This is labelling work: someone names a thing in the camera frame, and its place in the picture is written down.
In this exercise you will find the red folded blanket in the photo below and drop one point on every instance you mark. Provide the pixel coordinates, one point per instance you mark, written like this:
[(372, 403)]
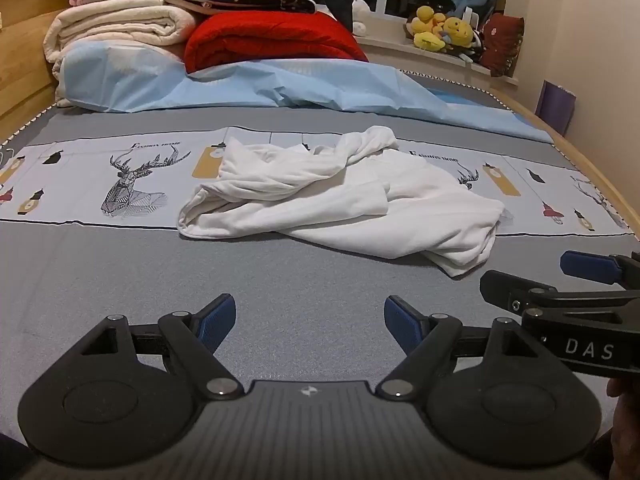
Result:
[(270, 40)]

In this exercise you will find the person's right hand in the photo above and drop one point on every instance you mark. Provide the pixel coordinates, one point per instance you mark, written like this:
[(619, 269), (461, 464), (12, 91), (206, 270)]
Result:
[(625, 425)]

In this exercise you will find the wooden bed frame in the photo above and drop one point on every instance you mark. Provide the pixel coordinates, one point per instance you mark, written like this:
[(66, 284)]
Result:
[(25, 60)]

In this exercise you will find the beige window ledge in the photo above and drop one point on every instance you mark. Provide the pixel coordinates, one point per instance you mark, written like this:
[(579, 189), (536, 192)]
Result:
[(400, 45)]

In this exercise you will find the small white plush toy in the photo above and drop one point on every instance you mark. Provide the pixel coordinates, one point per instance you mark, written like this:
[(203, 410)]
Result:
[(361, 17)]

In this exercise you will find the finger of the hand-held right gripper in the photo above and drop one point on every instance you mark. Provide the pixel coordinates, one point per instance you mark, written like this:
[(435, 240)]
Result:
[(505, 294), (590, 266)]

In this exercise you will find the yellow smiling plush toy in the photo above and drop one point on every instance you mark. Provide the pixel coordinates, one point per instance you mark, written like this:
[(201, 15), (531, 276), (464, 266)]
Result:
[(457, 31)]

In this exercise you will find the dark red cushion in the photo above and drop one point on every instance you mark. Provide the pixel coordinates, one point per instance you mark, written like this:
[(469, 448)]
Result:
[(502, 42)]

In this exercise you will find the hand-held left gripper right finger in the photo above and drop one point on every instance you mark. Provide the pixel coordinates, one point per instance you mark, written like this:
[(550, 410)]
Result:
[(401, 319)]

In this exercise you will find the cream folded blanket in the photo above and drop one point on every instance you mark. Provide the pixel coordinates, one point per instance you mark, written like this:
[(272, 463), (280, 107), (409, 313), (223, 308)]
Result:
[(115, 25)]

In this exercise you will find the light blue quilt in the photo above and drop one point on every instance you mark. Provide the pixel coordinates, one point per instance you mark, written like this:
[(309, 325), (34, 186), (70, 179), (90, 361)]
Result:
[(280, 85)]

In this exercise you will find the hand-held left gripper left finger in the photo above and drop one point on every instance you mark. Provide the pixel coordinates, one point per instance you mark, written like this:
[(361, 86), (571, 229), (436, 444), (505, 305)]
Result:
[(220, 316)]

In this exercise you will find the white small garment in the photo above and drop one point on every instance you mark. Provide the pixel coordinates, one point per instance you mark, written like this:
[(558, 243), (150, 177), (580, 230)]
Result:
[(345, 205)]

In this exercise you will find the yellow duck plush toy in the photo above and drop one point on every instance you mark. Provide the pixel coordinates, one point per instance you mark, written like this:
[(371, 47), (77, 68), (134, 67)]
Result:
[(429, 22)]

